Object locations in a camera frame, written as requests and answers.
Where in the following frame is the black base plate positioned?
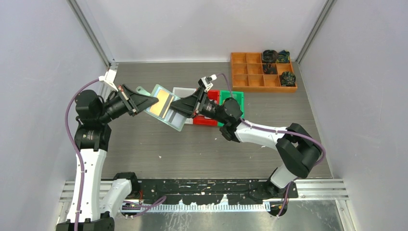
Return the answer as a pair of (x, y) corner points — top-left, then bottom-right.
(126, 179), (286, 205)

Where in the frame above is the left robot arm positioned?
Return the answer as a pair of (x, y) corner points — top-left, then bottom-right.
(56, 85), (159, 231)

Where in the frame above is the green rolled cloth bottom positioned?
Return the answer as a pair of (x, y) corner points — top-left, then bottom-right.
(279, 71), (296, 87)

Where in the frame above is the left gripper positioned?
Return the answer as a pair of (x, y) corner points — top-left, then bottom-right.
(98, 84), (158, 123)

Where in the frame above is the gold credit card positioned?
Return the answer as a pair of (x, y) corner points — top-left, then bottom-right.
(148, 89), (174, 118)

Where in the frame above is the wooden compartment tray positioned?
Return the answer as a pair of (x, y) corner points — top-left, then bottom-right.
(230, 52), (301, 93)

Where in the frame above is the green plastic bin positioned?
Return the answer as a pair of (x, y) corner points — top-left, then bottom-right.
(217, 90), (244, 127)

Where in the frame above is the dark rolled cloth middle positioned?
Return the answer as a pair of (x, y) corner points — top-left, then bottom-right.
(262, 63), (277, 75)

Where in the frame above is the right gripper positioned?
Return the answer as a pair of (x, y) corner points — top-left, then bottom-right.
(169, 87), (227, 124)

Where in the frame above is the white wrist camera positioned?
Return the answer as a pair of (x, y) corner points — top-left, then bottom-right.
(98, 68), (118, 92)
(198, 74), (217, 92)

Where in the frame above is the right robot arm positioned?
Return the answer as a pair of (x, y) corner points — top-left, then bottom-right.
(170, 87), (325, 198)

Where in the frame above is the dark rolled cloth top-left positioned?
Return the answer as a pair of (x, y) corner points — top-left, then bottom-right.
(261, 50), (279, 64)

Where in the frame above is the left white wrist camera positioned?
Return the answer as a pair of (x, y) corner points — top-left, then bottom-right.
(98, 68), (118, 92)

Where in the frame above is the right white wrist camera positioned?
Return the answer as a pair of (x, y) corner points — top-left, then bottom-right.
(198, 74), (217, 92)

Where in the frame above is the red plastic bin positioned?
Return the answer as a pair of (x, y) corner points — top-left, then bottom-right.
(193, 90), (220, 127)

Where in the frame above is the green card holder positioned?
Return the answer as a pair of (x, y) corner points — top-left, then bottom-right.
(136, 84), (187, 131)

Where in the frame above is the white plastic bin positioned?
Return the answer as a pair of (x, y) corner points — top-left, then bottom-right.
(172, 87), (197, 125)

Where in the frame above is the green rolled cloth top-right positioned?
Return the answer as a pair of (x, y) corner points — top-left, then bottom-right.
(276, 50), (291, 64)

